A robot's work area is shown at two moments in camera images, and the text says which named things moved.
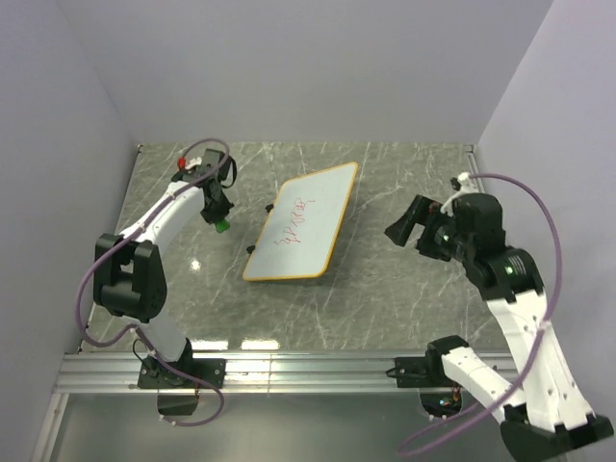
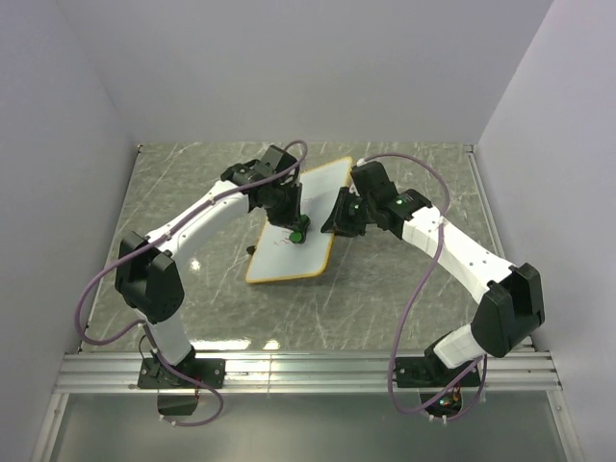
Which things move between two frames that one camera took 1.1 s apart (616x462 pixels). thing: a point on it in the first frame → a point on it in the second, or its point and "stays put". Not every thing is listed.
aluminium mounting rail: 264,373 stays put
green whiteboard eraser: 222,226 → 295,237
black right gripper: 427,212 → 338,223
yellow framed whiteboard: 299,233 stays put
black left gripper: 219,214 → 293,218
